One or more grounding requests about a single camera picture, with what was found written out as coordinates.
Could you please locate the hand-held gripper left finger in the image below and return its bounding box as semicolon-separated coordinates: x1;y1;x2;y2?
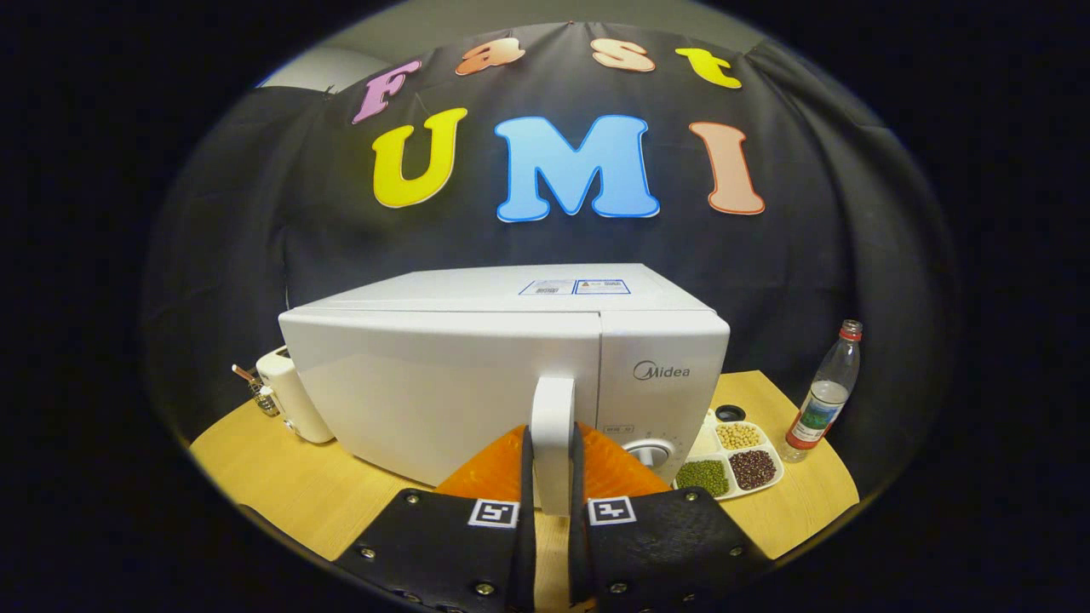
336;424;539;613

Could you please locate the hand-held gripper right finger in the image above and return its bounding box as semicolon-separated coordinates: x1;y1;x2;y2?
569;423;772;613

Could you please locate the white toaster oven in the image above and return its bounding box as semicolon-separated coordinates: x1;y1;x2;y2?
278;263;731;517

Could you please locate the white bread toaster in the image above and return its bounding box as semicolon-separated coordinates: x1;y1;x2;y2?
255;347;335;444

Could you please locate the white divided bean dish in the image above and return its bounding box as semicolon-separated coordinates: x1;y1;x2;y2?
673;407;785;501

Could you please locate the clear plastic water bottle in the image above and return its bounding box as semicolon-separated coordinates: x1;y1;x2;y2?
782;319;863;463

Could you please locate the black backdrop cloth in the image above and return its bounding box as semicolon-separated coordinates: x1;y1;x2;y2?
141;21;959;495

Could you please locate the wire mesh basket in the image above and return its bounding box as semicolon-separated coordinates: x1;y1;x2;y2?
232;364;280;417

